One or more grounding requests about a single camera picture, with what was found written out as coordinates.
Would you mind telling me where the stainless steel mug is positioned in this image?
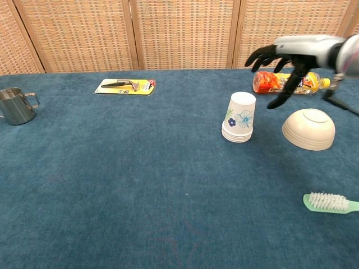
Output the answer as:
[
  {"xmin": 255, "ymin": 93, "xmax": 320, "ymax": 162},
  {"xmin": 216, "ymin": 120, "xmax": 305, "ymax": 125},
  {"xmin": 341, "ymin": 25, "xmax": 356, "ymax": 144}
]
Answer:
[{"xmin": 0, "ymin": 87, "xmax": 40, "ymax": 126}]

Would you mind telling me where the woven wooden folding screen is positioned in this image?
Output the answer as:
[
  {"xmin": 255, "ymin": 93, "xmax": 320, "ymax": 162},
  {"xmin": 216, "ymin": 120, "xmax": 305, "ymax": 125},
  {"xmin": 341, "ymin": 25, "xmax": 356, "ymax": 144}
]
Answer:
[{"xmin": 0, "ymin": 0, "xmax": 359, "ymax": 75}]

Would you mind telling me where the blue table cloth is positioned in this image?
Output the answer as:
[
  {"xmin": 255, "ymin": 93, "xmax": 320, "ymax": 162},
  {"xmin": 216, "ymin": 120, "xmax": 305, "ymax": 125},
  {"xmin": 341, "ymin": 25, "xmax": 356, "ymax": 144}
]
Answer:
[{"xmin": 0, "ymin": 68, "xmax": 359, "ymax": 269}]

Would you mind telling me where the white flower-print paper cup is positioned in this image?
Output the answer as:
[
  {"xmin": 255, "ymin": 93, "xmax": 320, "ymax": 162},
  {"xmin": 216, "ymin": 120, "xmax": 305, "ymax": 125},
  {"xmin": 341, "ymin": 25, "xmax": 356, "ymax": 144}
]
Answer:
[{"xmin": 222, "ymin": 91, "xmax": 257, "ymax": 134}]

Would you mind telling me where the yellow razor blister pack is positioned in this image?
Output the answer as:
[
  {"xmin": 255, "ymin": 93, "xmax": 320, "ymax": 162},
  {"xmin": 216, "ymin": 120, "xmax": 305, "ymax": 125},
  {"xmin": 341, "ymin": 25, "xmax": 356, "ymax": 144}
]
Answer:
[{"xmin": 94, "ymin": 78, "xmax": 157, "ymax": 97}]

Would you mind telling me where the green white-bristle toothbrush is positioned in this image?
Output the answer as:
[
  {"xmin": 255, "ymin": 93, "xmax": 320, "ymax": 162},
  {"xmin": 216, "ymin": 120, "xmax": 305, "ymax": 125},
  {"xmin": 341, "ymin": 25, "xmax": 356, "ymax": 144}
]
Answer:
[{"xmin": 302, "ymin": 191, "xmax": 359, "ymax": 215}]

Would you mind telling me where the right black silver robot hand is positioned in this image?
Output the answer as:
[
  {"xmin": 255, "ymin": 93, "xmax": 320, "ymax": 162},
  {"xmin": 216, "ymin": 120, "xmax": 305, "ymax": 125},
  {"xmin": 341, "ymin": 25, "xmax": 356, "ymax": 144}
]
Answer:
[{"xmin": 245, "ymin": 35, "xmax": 346, "ymax": 110}]

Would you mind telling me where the orange drink plastic bottle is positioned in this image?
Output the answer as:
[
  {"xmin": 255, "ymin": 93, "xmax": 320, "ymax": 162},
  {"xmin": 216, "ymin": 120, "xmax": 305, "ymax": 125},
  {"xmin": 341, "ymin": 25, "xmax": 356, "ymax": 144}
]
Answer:
[{"xmin": 253, "ymin": 71, "xmax": 332, "ymax": 95}]

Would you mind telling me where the beige ribbed bowl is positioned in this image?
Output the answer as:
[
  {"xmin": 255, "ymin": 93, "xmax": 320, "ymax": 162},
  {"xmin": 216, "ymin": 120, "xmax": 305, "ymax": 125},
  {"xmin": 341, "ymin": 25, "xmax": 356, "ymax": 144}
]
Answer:
[{"xmin": 282, "ymin": 108, "xmax": 336, "ymax": 151}]

